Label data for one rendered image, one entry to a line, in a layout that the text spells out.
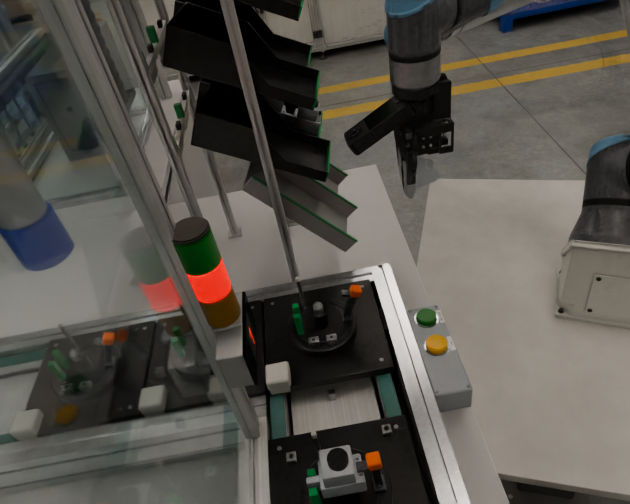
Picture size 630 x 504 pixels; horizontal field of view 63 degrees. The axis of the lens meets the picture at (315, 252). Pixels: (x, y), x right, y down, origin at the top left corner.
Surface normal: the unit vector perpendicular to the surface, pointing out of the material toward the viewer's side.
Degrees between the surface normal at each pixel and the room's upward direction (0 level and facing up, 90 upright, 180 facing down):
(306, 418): 0
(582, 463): 0
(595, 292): 90
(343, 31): 90
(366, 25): 90
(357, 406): 0
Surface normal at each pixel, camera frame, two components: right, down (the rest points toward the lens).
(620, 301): -0.35, 0.65
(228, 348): -0.15, -0.74
